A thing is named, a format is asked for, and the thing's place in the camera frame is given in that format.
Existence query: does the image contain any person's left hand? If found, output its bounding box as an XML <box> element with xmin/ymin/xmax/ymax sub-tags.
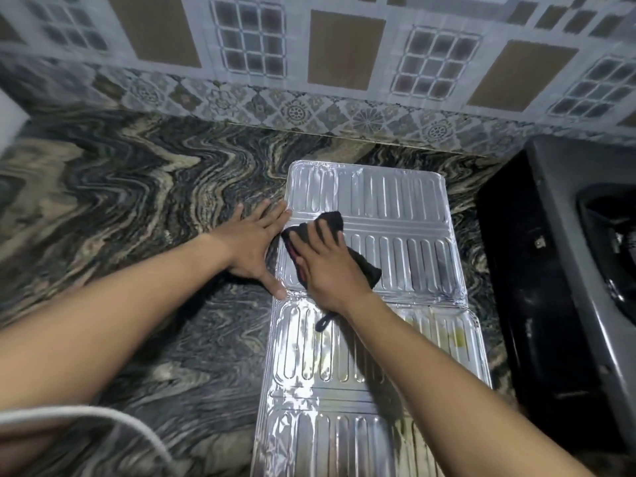
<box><xmin>213</xmin><ymin>198</ymin><xmax>294</xmax><ymax>300</ymax></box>

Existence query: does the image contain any person's right hand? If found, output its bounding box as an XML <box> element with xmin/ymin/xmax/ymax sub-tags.
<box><xmin>289</xmin><ymin>219</ymin><xmax>377</xmax><ymax>314</ymax></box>

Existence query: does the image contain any black cleaning cloth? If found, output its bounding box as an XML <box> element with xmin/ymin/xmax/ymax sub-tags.
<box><xmin>281</xmin><ymin>211</ymin><xmax>383</xmax><ymax>332</ymax></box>

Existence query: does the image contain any folding aluminium foil splatter guard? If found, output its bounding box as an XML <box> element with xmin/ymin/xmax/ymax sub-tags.
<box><xmin>250</xmin><ymin>160</ymin><xmax>493</xmax><ymax>477</ymax></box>

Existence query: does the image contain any person's right forearm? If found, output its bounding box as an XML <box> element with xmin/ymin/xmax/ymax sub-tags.
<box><xmin>343</xmin><ymin>289</ymin><xmax>594</xmax><ymax>477</ymax></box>

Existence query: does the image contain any person's left forearm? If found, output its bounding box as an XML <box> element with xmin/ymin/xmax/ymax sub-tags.
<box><xmin>0</xmin><ymin>232</ymin><xmax>233</xmax><ymax>438</ymax></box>

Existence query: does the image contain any black gas stove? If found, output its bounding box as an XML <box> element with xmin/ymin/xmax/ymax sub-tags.
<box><xmin>474</xmin><ymin>135</ymin><xmax>636</xmax><ymax>457</ymax></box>

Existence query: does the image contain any white object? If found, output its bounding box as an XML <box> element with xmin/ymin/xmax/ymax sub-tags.
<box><xmin>0</xmin><ymin>89</ymin><xmax>28</xmax><ymax>155</ymax></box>

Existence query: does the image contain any black stove burner grate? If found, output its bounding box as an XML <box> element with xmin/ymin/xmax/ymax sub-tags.
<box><xmin>575</xmin><ymin>183</ymin><xmax>636</xmax><ymax>324</ymax></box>

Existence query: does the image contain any white cable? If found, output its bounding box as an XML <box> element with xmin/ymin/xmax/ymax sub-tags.
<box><xmin>0</xmin><ymin>404</ymin><xmax>173</xmax><ymax>465</ymax></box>

